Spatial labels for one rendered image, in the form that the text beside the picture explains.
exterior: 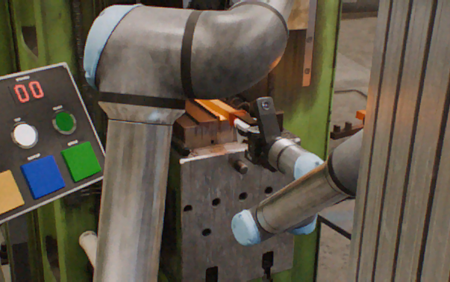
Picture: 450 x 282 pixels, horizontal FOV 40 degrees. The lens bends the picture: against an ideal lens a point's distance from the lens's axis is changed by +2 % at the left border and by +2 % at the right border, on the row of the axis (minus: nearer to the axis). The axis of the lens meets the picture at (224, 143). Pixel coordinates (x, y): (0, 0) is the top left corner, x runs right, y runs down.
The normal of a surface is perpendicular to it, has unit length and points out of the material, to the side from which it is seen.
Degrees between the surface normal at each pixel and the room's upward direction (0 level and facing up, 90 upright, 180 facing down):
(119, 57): 75
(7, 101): 60
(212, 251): 90
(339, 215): 0
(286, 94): 90
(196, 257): 90
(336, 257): 0
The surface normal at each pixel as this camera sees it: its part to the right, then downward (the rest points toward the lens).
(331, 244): 0.02, -0.92
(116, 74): -0.50, 0.00
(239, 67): 0.45, 0.37
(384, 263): -1.00, -0.01
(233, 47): 0.39, -0.04
